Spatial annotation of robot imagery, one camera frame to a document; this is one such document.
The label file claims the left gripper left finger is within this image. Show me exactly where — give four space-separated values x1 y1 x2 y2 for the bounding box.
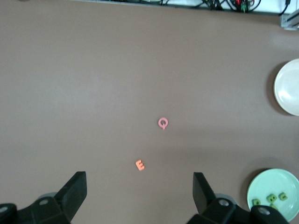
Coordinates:
0 171 88 224

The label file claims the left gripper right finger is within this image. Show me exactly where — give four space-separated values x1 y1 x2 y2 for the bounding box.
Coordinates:
186 172 290 224

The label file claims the light green plate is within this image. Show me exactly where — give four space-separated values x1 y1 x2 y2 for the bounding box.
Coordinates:
247 168 299 222

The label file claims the pink round foam letter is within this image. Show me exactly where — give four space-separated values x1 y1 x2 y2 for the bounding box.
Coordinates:
157 117 169 130

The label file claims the brown table mat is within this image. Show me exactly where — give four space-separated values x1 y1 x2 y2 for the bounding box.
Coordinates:
0 0 299 224

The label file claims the cream plate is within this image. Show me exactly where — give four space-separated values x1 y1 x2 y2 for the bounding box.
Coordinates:
273 58 299 117

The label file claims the white table edge rail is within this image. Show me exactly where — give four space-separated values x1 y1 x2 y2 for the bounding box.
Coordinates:
70 0 285 16

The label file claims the black cable bundle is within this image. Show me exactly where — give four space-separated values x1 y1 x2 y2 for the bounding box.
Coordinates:
160 0 292 16

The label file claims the aluminium extrusion frame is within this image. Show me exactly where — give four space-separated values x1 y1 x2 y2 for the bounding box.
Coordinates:
280 9 299 30

